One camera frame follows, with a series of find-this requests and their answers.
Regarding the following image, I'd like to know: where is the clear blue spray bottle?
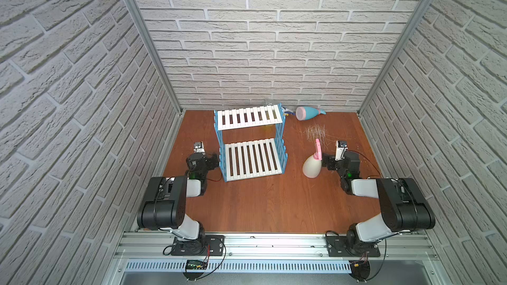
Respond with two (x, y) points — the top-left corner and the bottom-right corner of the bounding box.
(281, 106), (296, 116)

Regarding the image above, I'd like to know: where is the blue pink spray bottle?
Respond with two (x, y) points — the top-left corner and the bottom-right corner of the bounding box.
(295, 106), (326, 121)

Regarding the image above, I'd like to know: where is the white pink spray bottle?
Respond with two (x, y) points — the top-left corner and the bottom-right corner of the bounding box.
(302, 139), (322, 179)

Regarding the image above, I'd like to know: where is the yellow transparent spray bottle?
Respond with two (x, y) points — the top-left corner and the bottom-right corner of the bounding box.
(261, 124), (277, 137)

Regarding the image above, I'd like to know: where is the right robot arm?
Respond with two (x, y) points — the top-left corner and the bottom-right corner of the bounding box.
(322, 151), (436, 251)

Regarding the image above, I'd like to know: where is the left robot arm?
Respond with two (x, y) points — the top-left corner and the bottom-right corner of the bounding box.
(137, 153), (219, 244)

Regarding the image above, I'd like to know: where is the blue white slatted shelf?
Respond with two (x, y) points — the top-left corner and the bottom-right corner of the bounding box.
(214, 103), (288, 182)

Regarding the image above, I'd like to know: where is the green circuit board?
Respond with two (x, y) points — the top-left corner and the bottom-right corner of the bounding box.
(185, 260), (208, 270)

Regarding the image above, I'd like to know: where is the black round connector box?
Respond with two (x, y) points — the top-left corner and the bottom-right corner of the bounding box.
(350, 262), (371, 282)

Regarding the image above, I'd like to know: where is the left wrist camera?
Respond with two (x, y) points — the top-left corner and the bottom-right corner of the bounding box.
(194, 141), (206, 154)

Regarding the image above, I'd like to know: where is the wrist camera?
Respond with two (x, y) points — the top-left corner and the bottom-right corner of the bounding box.
(194, 141), (206, 154)
(335, 141), (348, 161)

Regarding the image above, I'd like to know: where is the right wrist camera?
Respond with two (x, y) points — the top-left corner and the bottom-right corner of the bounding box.
(335, 141), (348, 161)

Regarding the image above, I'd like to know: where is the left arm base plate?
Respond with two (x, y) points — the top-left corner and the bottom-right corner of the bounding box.
(169, 235), (225, 257)

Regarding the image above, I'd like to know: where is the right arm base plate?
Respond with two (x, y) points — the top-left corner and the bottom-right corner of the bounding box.
(324, 235), (381, 258)

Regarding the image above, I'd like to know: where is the aluminium mounting rail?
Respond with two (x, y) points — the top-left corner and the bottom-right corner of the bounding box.
(114, 232), (438, 261)

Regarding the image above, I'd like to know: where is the white vented cable duct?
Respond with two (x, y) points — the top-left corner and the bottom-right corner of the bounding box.
(124, 259), (351, 274)

